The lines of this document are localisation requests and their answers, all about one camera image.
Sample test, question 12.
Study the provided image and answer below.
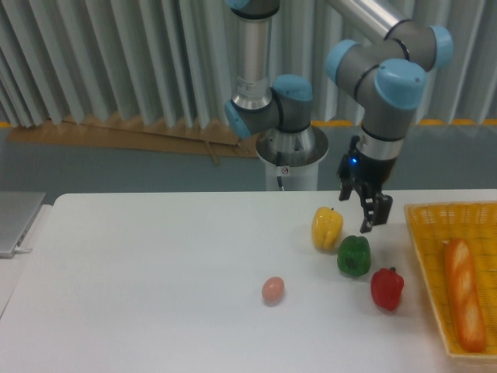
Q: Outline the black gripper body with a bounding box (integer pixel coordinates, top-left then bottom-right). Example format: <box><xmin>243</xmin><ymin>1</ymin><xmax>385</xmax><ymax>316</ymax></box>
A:
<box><xmin>347</xmin><ymin>135</ymin><xmax>397</xmax><ymax>191</ymax></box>

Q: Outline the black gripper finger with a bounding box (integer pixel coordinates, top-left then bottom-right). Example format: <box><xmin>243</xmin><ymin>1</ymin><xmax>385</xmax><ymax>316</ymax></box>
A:
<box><xmin>358</xmin><ymin>185</ymin><xmax>392</xmax><ymax>233</ymax></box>
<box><xmin>337</xmin><ymin>154</ymin><xmax>353</xmax><ymax>201</ymax></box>

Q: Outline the orange baguette bread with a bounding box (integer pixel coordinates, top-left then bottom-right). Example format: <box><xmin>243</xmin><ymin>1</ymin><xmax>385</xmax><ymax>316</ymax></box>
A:
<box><xmin>444</xmin><ymin>239</ymin><xmax>486</xmax><ymax>353</ymax></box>

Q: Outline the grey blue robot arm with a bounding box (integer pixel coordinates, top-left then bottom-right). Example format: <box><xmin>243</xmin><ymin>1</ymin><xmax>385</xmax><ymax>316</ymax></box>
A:
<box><xmin>224</xmin><ymin>1</ymin><xmax>454</xmax><ymax>232</ymax></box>

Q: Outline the yellow woven basket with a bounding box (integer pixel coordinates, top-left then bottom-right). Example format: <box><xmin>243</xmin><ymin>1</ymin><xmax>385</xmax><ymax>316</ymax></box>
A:
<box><xmin>405</xmin><ymin>201</ymin><xmax>496</xmax><ymax>364</ymax></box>

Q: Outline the green bell pepper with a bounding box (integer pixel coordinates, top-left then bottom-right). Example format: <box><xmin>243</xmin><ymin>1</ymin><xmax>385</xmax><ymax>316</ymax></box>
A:
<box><xmin>337</xmin><ymin>235</ymin><xmax>371</xmax><ymax>277</ymax></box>

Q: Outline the yellow bell pepper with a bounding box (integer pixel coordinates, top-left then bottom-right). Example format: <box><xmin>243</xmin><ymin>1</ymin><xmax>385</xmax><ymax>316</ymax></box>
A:
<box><xmin>311</xmin><ymin>207</ymin><xmax>343</xmax><ymax>251</ymax></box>

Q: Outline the red bell pepper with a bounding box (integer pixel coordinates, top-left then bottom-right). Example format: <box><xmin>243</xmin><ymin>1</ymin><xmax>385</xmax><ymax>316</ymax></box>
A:
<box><xmin>370</xmin><ymin>267</ymin><xmax>405</xmax><ymax>311</ymax></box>

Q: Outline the brown cardboard sheet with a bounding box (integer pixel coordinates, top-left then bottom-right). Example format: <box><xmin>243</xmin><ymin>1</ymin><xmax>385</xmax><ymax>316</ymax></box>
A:
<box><xmin>7</xmin><ymin>118</ymin><xmax>256</xmax><ymax>165</ymax></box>

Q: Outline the pink egg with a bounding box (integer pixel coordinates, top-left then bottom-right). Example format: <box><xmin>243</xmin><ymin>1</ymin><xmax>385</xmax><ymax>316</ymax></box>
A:
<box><xmin>261</xmin><ymin>277</ymin><xmax>285</xmax><ymax>305</ymax></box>

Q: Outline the silver laptop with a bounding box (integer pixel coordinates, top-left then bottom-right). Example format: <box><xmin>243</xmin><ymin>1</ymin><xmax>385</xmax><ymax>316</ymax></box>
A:
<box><xmin>1</xmin><ymin>191</ymin><xmax>45</xmax><ymax>259</ymax></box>

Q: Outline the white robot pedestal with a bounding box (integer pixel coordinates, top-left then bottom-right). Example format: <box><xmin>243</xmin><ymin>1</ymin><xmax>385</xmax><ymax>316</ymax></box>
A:
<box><xmin>255</xmin><ymin>126</ymin><xmax>328</xmax><ymax>191</ymax></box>

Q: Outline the white cable connector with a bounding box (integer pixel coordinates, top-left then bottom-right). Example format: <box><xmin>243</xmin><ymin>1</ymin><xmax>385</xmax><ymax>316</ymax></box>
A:
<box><xmin>14</xmin><ymin>247</ymin><xmax>33</xmax><ymax>254</ymax></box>

